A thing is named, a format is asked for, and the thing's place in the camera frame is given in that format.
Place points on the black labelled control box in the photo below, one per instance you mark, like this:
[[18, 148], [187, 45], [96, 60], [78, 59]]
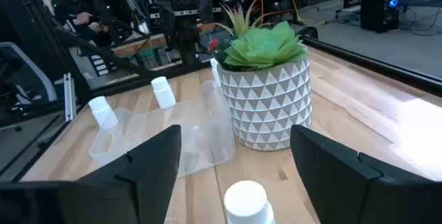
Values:
[[100, 65]]

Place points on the clear plastic basket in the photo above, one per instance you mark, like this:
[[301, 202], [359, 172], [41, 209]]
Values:
[[193, 137]]

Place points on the person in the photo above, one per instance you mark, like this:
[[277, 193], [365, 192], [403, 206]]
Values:
[[72, 9]]

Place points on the wooden workbench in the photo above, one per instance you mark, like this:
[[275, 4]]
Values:
[[138, 46]]

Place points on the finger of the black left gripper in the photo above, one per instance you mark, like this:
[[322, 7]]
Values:
[[167, 14], [206, 9]]

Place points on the white pill bottle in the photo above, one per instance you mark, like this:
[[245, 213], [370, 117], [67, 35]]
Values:
[[247, 203], [214, 72], [164, 94], [103, 115]]

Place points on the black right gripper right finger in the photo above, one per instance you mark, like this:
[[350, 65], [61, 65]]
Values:
[[345, 189]]

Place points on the silver aluminium bracket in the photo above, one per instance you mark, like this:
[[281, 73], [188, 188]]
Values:
[[69, 96]]

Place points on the black computer tower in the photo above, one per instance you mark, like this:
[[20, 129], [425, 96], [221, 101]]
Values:
[[378, 13]]

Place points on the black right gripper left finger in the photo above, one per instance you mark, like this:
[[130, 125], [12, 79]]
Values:
[[103, 200]]

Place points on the artificial succulent in patterned pot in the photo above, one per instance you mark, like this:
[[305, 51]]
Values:
[[269, 106]]

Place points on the black table clamp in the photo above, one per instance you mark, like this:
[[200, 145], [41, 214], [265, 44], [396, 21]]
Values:
[[310, 29]]

